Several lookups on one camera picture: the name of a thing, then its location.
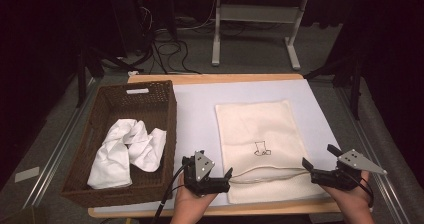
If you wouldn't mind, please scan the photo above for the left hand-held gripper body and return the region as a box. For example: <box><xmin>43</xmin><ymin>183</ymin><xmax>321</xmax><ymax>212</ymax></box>
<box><xmin>181</xmin><ymin>149</ymin><xmax>232</xmax><ymax>197</ymax></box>

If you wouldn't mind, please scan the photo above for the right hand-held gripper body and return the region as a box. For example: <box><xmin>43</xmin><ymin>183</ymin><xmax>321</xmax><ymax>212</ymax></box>
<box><xmin>310</xmin><ymin>148</ymin><xmax>388</xmax><ymax>192</ymax></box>

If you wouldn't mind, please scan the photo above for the cream drawstring bag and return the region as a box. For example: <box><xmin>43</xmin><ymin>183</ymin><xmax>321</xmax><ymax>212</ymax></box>
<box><xmin>214</xmin><ymin>99</ymin><xmax>329</xmax><ymax>205</ymax></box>

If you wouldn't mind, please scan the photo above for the brown wicker basket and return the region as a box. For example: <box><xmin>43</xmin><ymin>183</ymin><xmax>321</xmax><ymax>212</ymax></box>
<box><xmin>59</xmin><ymin>79</ymin><xmax>178</xmax><ymax>208</ymax></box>

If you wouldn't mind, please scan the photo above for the white garment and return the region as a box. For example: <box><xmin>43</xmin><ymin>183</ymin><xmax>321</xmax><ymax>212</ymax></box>
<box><xmin>86</xmin><ymin>118</ymin><xmax>168</xmax><ymax>190</ymax></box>

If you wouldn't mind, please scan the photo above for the person's left hand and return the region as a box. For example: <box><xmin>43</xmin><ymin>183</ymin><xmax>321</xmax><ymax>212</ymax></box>
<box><xmin>170</xmin><ymin>183</ymin><xmax>218</xmax><ymax>224</ymax></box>

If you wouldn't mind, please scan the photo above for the person's right hand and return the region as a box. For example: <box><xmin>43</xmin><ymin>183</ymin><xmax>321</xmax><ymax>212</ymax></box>
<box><xmin>321</xmin><ymin>170</ymin><xmax>376</xmax><ymax>224</ymax></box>

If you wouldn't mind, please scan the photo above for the white table mat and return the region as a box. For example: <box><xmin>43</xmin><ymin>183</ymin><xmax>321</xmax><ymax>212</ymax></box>
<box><xmin>93</xmin><ymin>78</ymin><xmax>344</xmax><ymax>215</ymax></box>

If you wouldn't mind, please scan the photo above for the black metal stand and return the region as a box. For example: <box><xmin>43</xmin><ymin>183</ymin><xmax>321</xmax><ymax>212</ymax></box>
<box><xmin>303</xmin><ymin>55</ymin><xmax>363</xmax><ymax>120</ymax></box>
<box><xmin>74</xmin><ymin>47</ymin><xmax>144</xmax><ymax>108</ymax></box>

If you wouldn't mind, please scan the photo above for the white floor tape strip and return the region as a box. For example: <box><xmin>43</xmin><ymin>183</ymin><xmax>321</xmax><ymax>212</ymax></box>
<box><xmin>14</xmin><ymin>166</ymin><xmax>41</xmax><ymax>184</ymax></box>

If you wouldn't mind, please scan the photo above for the aluminium floor rail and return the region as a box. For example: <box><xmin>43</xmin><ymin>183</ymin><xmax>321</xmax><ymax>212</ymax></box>
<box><xmin>335</xmin><ymin>86</ymin><xmax>412</xmax><ymax>224</ymax></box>
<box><xmin>23</xmin><ymin>77</ymin><xmax>101</xmax><ymax>208</ymax></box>

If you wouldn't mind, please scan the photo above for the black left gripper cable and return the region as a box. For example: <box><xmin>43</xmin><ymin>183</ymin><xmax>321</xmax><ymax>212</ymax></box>
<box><xmin>150</xmin><ymin>163</ymin><xmax>188</xmax><ymax>224</ymax></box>

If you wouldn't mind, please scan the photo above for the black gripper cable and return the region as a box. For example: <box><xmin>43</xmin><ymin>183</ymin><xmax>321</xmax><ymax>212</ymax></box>
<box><xmin>150</xmin><ymin>163</ymin><xmax>188</xmax><ymax>224</ymax></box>
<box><xmin>359</xmin><ymin>175</ymin><xmax>375</xmax><ymax>209</ymax></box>

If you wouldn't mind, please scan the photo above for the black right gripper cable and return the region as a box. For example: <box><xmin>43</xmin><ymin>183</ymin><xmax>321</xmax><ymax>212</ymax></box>
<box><xmin>359</xmin><ymin>175</ymin><xmax>375</xmax><ymax>209</ymax></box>

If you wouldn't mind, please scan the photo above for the tangle of black floor cables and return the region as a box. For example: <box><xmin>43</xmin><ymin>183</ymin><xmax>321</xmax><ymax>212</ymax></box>
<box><xmin>139</xmin><ymin>3</ymin><xmax>203</xmax><ymax>76</ymax></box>

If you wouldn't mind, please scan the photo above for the white table frame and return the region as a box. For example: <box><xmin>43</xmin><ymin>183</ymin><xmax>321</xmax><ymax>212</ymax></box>
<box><xmin>211</xmin><ymin>0</ymin><xmax>354</xmax><ymax>72</ymax></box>

